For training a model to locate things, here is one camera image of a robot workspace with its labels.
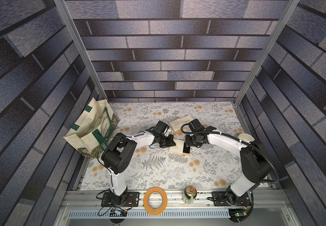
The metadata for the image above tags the cream green tote bag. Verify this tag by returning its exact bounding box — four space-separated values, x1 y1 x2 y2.
64 98 120 159

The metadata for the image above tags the cream jewelry box middle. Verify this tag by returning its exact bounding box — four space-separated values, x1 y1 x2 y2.
169 119 183 133

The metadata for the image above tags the cream drawer jewelry box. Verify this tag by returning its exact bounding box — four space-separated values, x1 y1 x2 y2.
169 139 190 156

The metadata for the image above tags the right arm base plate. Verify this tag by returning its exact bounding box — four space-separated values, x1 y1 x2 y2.
212 191 252 207

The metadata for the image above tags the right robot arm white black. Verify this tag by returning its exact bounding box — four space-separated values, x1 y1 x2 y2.
181 119 279 200

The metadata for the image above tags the cream ceramic bowl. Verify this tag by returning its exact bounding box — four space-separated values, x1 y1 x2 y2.
237 133 255 142

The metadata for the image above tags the black corrugated cable conduit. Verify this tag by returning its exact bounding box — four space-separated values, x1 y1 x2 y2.
180 123 280 184

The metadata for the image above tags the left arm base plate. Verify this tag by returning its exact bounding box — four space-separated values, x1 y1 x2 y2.
101 191 140 207

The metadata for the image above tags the perforated metal cable tray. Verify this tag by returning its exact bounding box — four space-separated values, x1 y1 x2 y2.
68 209 230 219

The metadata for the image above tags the green drink can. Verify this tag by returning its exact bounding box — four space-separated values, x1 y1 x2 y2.
182 185 197 204

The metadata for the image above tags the cream jewelry box right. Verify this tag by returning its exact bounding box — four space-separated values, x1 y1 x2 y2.
180 115 193 124

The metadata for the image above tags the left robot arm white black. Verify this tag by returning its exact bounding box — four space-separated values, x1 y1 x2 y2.
101 121 176 199

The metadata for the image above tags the orange tape roll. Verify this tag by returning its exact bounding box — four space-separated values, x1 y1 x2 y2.
143 186 168 216

